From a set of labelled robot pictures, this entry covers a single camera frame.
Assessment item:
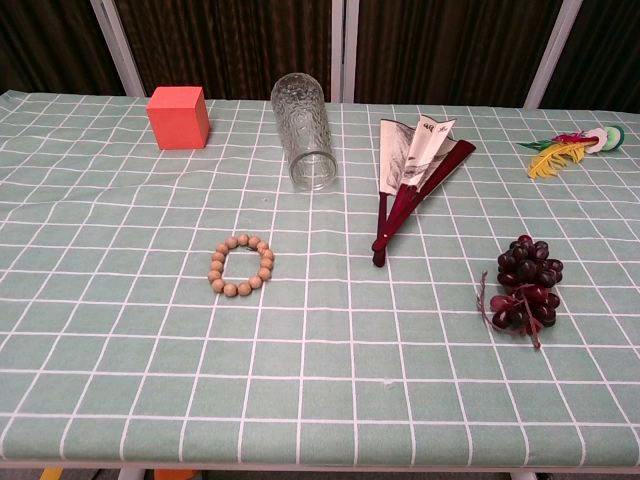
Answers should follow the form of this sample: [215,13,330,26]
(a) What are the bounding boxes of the wooden bead bracelet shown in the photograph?
[207,233,276,299]

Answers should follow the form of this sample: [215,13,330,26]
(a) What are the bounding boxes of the clear textured drinking glass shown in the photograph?
[270,72,339,193]

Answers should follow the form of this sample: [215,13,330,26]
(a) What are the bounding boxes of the green white checked tablecloth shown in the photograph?
[0,89,640,472]

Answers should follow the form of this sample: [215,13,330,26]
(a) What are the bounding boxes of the folding paper fan, red ribs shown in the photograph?
[371,115,478,268]

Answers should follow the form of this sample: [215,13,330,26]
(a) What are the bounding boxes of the orange-red cube block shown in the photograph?
[146,86,211,151]

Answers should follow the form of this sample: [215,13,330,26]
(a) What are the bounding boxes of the dark purple grape bunch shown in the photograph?
[477,234,565,350]

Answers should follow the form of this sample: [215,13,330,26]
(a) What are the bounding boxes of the dark brown pleated curtain panel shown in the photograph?
[541,0,640,114]
[113,0,334,102]
[0,0,124,96]
[354,0,565,108]

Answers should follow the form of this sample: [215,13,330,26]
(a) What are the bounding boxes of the colourful feather shuttlecock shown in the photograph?
[517,124,626,181]

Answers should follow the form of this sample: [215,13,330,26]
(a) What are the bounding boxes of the white partition frame post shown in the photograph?
[89,0,147,98]
[344,0,361,104]
[523,0,585,109]
[330,0,347,103]

